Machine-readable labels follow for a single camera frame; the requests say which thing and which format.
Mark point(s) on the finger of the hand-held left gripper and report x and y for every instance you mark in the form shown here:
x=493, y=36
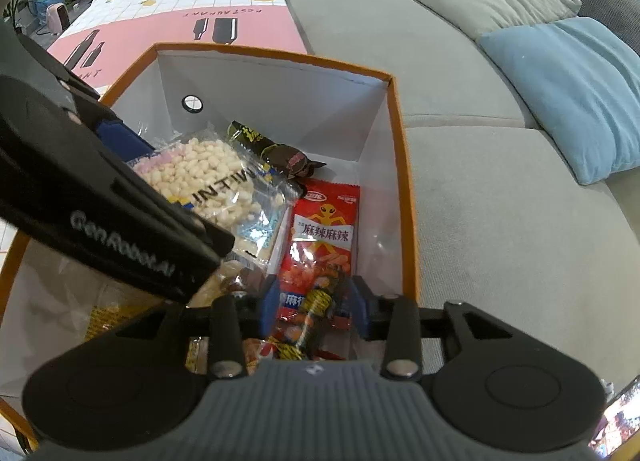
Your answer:
x=122, y=138

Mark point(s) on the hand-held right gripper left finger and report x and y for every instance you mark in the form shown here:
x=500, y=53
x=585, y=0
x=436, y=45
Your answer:
x=270, y=306

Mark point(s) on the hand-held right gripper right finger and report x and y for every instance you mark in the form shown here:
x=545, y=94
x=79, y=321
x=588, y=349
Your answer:
x=361, y=308

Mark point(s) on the yellow and black sausage stick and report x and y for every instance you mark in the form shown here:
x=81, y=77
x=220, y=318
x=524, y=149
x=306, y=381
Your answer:
x=315, y=311

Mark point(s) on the red snack packet alien print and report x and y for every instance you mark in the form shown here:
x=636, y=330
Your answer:
x=320, y=241

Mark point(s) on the clear bag of white puffs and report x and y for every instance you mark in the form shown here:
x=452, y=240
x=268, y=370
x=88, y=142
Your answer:
x=210, y=176

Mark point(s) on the orange cardboard box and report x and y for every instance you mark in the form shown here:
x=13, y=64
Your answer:
x=275, y=86

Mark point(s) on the pink and white printed tablecloth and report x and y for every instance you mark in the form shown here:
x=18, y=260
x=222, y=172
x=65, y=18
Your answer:
x=165, y=26

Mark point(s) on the pink space heater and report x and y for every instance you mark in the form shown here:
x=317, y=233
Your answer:
x=56, y=17

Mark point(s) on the grey sofa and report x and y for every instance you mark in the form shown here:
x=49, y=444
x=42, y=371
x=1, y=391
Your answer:
x=475, y=191

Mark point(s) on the smartphone with lit screen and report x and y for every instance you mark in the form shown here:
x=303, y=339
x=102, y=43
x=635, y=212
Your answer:
x=620, y=421

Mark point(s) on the blue cushion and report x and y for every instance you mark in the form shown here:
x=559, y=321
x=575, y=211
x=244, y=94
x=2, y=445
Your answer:
x=565, y=91

